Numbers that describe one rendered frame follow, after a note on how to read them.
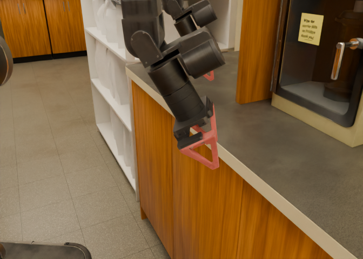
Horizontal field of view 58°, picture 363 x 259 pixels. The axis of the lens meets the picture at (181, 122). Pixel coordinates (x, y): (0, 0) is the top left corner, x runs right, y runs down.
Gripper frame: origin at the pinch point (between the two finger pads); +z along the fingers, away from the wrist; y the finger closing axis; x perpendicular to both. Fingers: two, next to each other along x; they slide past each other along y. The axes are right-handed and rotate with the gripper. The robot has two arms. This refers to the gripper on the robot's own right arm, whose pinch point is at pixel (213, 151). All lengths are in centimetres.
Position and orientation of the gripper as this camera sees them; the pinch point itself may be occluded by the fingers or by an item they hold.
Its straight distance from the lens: 63.9
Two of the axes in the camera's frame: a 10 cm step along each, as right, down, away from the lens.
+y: 0.7, -4.3, 9.0
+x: -8.7, 4.2, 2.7
